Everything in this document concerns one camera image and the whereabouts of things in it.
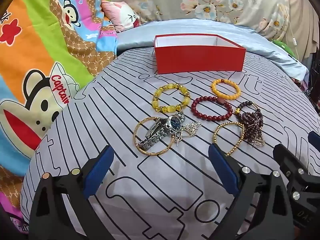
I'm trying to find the cartoon monkey blanket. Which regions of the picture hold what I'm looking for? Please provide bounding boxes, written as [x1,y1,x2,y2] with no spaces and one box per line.
[0,0,118,235]

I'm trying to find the brown bead bracelet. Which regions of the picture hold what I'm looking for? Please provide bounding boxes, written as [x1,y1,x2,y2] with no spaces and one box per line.
[234,101,263,117]

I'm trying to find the beige curtain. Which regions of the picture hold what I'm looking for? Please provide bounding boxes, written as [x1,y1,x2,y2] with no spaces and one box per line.
[287,0,320,55]

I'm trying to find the dark red bead bracelet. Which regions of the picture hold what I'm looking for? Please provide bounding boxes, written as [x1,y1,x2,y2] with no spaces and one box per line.
[191,96,233,122]

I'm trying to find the pink cartoon pillow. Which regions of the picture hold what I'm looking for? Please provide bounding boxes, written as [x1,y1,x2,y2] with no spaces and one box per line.
[101,0,142,33]

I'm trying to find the orange bead bracelet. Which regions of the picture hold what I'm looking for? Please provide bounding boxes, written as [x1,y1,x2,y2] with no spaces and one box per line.
[211,79,242,101]

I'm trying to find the gold bangle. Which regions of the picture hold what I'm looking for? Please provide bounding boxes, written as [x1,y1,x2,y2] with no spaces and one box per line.
[133,117,173,157]

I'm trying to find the silver wrist watch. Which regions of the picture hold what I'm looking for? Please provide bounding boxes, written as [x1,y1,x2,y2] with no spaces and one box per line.
[137,111,187,150]

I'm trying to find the white cable with switch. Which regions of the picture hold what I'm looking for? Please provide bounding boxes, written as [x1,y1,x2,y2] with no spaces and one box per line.
[285,5,300,60]

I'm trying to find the small silver charm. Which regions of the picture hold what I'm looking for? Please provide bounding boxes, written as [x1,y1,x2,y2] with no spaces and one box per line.
[252,135,266,147]

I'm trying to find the light blue sheet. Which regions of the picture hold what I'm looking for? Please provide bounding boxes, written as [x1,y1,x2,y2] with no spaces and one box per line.
[116,19,308,82]

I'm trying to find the grey striped duvet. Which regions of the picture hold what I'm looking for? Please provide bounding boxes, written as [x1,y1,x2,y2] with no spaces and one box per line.
[20,46,320,240]

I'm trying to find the silver flower pendant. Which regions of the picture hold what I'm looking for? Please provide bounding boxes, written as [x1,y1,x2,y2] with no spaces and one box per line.
[172,121,203,147]

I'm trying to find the red cardboard box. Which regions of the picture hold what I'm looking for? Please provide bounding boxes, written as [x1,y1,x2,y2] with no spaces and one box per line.
[153,34,247,75]

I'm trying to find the garnet bead strand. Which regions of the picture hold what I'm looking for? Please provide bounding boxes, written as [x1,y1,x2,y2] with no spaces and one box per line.
[239,112,265,143]

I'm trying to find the yellow crystal bead bracelet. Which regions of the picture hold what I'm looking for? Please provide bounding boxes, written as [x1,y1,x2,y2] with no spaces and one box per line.
[152,83,190,113]

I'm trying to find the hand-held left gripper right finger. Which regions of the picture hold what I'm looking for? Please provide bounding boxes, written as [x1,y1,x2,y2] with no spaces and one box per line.
[208,144,294,240]

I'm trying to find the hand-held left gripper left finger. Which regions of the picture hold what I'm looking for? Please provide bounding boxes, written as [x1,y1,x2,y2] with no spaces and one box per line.
[30,145,115,240]

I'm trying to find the grey floral bedding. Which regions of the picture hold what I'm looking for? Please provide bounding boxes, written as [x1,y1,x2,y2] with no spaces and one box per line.
[111,0,292,40]

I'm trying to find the gold bead bracelet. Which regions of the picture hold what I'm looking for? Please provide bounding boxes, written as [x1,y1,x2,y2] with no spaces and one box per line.
[213,121,247,157]

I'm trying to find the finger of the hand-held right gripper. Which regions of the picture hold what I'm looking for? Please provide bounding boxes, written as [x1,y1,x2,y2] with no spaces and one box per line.
[308,131,320,153]
[273,144,320,200]

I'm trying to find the hanging clothes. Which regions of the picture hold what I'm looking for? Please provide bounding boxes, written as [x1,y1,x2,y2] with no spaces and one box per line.
[300,47,320,108]

